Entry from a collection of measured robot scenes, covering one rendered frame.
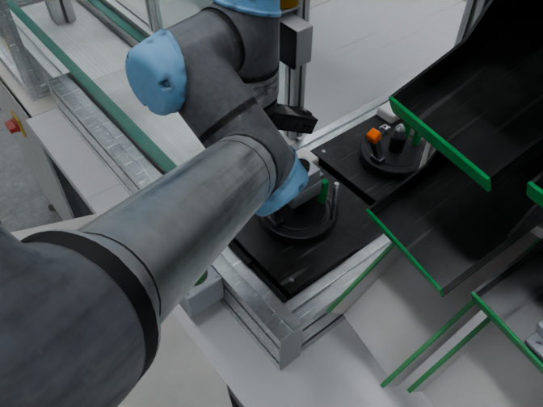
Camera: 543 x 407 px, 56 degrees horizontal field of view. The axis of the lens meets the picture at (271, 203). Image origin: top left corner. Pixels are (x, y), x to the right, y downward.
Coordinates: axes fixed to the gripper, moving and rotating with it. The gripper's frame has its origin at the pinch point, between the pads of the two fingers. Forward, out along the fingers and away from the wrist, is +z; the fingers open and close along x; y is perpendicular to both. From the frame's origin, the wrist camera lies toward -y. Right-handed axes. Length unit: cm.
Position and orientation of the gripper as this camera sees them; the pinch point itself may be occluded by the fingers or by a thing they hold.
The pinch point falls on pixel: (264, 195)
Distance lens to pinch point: 81.6
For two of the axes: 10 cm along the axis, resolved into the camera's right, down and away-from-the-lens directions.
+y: -7.8, 4.6, -4.3
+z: 0.0, 6.8, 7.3
